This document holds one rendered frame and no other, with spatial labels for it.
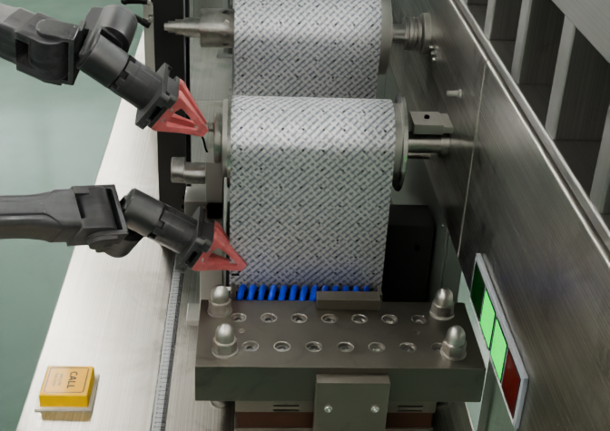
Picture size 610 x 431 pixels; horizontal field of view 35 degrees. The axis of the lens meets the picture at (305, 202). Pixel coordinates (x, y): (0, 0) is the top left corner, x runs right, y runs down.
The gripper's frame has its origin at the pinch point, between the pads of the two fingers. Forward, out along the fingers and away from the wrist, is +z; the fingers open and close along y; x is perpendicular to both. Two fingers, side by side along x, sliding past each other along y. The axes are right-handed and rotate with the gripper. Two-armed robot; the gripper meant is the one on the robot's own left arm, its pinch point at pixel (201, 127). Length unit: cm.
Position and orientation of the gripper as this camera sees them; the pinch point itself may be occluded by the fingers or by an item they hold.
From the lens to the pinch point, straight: 141.7
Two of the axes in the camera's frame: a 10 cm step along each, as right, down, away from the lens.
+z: 7.6, 5.1, 4.1
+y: 0.8, 5.5, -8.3
